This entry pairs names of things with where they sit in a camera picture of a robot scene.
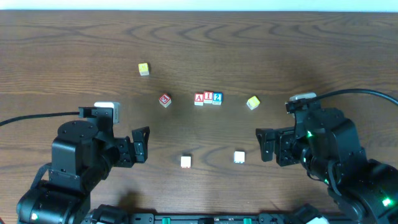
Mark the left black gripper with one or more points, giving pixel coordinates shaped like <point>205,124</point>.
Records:
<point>126,151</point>

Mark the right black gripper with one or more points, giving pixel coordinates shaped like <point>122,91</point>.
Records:
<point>284,146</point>

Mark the blue number 2 block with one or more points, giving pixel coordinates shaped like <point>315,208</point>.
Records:
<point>217,98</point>

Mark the red letter A block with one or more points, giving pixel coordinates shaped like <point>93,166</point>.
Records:
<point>198,99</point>

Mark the red letter I block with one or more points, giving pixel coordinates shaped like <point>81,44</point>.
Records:
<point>208,97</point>

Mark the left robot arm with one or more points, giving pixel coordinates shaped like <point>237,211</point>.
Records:
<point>83,154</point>

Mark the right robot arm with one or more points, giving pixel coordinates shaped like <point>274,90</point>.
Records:
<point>327,145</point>

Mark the plain white block right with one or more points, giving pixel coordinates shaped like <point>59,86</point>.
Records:
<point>239,157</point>

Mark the plain white block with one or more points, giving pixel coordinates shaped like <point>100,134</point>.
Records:
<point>239,157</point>
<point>186,162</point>

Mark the yellow top block right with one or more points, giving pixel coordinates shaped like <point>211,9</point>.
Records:
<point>253,102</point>

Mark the yellow block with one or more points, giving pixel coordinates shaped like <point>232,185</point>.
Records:
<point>253,102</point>
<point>144,69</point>

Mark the red letter E block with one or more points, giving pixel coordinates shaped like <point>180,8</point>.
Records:
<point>165,100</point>

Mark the plain white block left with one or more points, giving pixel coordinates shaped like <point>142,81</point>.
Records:
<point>186,162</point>

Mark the yellow top block far left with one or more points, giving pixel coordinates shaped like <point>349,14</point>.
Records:
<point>144,69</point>

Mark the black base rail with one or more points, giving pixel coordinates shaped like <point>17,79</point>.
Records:
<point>305,214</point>

